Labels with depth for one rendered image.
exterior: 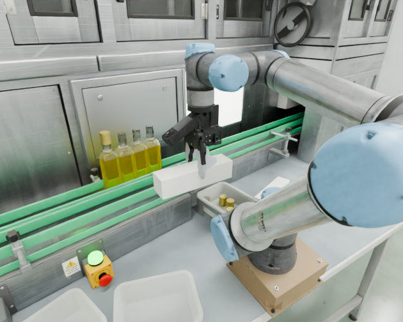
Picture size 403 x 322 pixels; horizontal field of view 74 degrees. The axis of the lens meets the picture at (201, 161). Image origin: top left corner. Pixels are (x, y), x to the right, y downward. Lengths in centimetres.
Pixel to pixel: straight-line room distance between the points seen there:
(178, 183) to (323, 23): 116
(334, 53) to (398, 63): 280
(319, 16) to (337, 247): 110
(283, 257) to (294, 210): 38
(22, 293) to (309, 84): 91
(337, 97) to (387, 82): 383
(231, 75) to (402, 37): 382
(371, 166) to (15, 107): 98
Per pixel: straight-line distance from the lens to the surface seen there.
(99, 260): 93
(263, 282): 84
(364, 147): 34
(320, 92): 56
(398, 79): 434
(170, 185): 75
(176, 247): 105
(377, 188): 34
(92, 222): 93
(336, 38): 156
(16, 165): 111
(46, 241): 92
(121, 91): 111
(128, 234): 100
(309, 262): 93
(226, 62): 58
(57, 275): 98
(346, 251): 116
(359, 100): 53
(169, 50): 123
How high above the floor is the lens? 148
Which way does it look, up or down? 26 degrees down
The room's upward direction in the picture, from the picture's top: straight up
